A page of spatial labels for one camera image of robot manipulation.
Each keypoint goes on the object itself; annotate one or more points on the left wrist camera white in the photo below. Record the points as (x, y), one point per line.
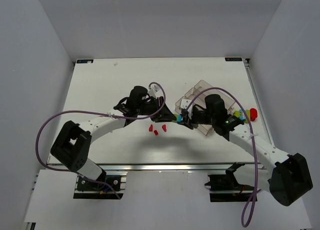
(154, 91)

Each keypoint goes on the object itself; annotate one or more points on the left corner label sticker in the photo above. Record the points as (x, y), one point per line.
(84, 61)

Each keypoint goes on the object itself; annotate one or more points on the blue lego brick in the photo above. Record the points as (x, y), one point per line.
(181, 118)

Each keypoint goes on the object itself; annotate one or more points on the red curved lego left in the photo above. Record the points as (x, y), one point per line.
(150, 128)

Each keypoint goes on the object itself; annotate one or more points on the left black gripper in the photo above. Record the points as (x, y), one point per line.
(159, 110)

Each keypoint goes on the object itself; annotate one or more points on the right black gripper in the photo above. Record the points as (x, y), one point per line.
(189, 117)

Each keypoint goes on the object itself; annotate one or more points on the red curved lego right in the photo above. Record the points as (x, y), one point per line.
(164, 127)

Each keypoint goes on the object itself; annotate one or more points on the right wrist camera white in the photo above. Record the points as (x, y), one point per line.
(185, 104)

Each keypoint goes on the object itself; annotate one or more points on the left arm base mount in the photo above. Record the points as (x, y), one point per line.
(88, 190)

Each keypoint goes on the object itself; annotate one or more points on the small green lego brick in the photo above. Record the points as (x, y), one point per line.
(177, 118)

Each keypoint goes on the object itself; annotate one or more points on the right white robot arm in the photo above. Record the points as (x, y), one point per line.
(285, 176)

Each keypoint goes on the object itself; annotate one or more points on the green studded lego brick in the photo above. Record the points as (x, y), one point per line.
(236, 113)

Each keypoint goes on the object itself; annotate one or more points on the red rounded lego brick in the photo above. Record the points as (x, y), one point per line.
(253, 114)

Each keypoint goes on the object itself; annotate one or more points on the corner label sticker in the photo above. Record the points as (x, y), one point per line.
(84, 61)
(233, 59)

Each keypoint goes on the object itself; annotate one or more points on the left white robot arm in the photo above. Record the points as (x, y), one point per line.
(71, 146)

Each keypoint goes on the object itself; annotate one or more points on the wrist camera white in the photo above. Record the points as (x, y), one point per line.
(154, 91)
(185, 104)

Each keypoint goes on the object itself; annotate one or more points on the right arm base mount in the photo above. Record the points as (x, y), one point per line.
(224, 188)

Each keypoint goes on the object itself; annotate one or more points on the right corner label sticker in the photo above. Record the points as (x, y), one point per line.
(233, 59)

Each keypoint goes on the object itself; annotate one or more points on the aluminium table rail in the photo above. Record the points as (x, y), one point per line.
(165, 167)

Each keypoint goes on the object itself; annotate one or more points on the red curved lego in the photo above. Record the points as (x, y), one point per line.
(164, 127)
(150, 128)

